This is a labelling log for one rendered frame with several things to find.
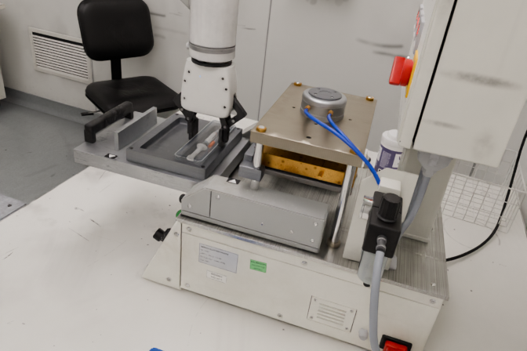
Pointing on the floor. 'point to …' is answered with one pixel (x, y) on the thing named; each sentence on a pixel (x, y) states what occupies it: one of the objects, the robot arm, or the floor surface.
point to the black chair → (118, 88)
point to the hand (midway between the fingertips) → (208, 133)
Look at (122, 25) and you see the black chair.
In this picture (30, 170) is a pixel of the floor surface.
